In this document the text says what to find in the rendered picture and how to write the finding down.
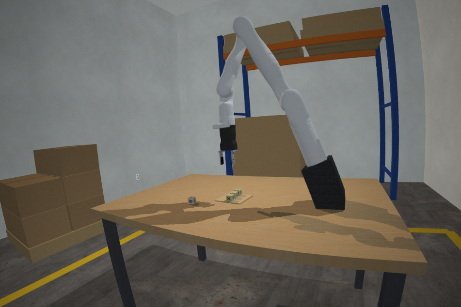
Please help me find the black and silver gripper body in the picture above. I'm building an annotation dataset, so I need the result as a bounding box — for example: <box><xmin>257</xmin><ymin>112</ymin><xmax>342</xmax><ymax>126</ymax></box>
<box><xmin>212</xmin><ymin>114</ymin><xmax>238</xmax><ymax>151</ymax></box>

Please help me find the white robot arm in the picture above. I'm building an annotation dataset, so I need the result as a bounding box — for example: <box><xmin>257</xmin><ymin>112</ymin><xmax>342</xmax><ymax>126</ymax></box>
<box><xmin>216</xmin><ymin>16</ymin><xmax>327</xmax><ymax>167</ymax></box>

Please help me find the tan flat mat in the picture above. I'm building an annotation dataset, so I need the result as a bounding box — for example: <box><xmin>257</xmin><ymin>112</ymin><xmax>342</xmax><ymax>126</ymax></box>
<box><xmin>215</xmin><ymin>194</ymin><xmax>253</xmax><ymax>204</ymax></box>

